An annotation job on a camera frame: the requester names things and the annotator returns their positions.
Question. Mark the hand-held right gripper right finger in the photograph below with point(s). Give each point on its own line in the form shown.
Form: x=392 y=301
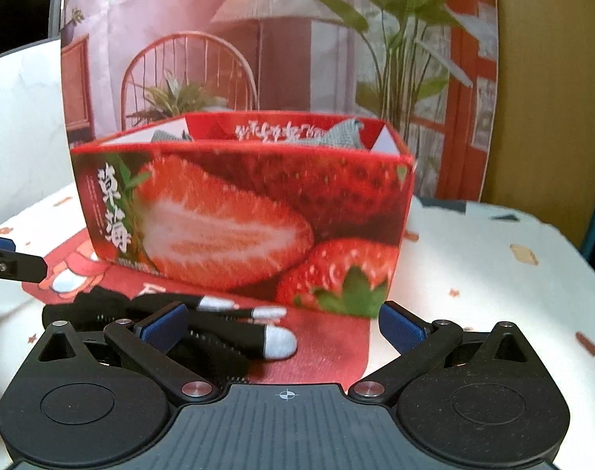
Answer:
x=404 y=327

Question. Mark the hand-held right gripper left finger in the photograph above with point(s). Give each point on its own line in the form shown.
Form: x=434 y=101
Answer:
x=164 y=328

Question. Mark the black glove with silver fingertips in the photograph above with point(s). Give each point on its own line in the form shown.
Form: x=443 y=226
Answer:
x=229 y=335

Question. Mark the red strawberry print box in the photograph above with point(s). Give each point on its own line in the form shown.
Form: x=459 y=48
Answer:
x=229 y=215

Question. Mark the red printed mat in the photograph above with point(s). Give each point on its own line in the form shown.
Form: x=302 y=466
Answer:
x=322 y=352

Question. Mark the white marble panel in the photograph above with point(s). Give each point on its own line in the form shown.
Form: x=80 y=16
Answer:
x=23 y=132

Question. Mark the wooden panel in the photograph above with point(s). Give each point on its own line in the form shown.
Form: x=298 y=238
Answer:
x=547 y=107

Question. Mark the grey window frame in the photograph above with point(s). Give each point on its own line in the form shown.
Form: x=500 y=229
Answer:
x=56 y=0

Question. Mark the printed room scene wall cloth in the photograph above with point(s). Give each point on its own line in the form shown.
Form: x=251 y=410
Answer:
x=180 y=10

